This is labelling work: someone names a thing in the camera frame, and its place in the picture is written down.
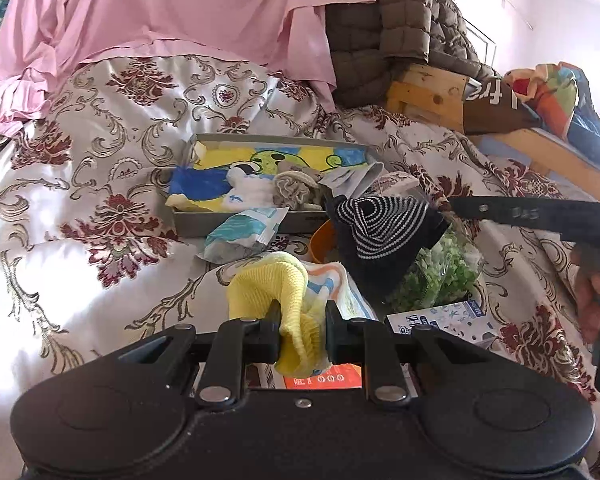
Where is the grey ruffled sock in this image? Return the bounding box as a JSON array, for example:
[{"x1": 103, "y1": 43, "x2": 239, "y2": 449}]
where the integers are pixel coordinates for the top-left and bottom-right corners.
[{"x1": 273, "y1": 168, "x2": 323, "y2": 211}]

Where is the grey blue-trimmed sock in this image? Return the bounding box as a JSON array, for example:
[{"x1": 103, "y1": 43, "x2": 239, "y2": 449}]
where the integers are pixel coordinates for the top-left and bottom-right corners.
[{"x1": 320, "y1": 162, "x2": 385, "y2": 198}]

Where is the orange round container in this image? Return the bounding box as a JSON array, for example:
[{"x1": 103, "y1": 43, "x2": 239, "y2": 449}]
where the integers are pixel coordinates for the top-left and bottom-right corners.
[{"x1": 309, "y1": 220, "x2": 339, "y2": 263}]

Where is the teal white wipe packet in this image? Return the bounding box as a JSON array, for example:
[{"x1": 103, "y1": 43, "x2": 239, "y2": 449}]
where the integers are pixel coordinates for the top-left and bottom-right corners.
[{"x1": 197, "y1": 207, "x2": 289, "y2": 264}]

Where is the bag of green paper stars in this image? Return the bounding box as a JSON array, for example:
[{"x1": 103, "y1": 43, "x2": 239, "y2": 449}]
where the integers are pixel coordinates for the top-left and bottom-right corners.
[{"x1": 387, "y1": 231, "x2": 482, "y2": 313}]

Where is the yellow knitted sock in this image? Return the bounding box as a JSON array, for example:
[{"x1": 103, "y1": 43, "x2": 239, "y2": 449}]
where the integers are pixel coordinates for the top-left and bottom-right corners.
[{"x1": 226, "y1": 251, "x2": 332, "y2": 378}]

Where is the grey tray with cartoon drawing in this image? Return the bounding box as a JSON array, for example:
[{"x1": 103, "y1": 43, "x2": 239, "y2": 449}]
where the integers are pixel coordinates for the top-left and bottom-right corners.
[{"x1": 166, "y1": 133, "x2": 379, "y2": 238}]

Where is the olive quilted down jacket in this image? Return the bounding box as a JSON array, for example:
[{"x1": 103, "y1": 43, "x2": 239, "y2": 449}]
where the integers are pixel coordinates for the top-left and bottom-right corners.
[{"x1": 326, "y1": 0, "x2": 495, "y2": 108}]

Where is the orange white medicine box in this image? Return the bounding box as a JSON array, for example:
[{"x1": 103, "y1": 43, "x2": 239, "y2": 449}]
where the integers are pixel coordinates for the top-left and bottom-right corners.
[{"x1": 246, "y1": 363, "x2": 363, "y2": 390}]

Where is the blue white paper box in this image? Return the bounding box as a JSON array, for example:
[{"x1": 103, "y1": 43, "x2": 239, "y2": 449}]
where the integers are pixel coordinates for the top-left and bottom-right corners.
[{"x1": 387, "y1": 300, "x2": 498, "y2": 349}]

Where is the white baby sock blue print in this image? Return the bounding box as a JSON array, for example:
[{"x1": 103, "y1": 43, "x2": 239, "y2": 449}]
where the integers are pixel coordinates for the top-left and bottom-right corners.
[{"x1": 222, "y1": 167, "x2": 274, "y2": 211}]

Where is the dark navy striped sock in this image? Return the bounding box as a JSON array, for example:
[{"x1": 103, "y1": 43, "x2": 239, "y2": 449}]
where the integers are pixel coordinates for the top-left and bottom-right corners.
[{"x1": 326, "y1": 195, "x2": 449, "y2": 302}]

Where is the person's right hand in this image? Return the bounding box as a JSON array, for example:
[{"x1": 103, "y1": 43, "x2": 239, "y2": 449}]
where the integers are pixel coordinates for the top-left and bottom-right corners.
[{"x1": 570, "y1": 245, "x2": 600, "y2": 344}]

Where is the floral satin bedspread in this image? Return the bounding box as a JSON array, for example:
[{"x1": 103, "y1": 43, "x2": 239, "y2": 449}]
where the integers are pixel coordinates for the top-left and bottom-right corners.
[{"x1": 0, "y1": 55, "x2": 582, "y2": 479}]

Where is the brown printed cushion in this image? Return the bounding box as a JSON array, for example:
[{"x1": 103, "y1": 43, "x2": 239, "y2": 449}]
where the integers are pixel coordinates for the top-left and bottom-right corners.
[{"x1": 463, "y1": 77, "x2": 542, "y2": 134}]

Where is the colourful folded quilt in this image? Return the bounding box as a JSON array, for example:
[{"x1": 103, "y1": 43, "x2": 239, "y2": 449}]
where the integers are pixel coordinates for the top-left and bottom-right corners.
[{"x1": 504, "y1": 63, "x2": 600, "y2": 167}]

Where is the pink draped sheet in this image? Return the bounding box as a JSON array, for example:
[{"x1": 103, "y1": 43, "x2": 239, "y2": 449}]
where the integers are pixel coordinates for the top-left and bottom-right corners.
[{"x1": 0, "y1": 0, "x2": 374, "y2": 136}]

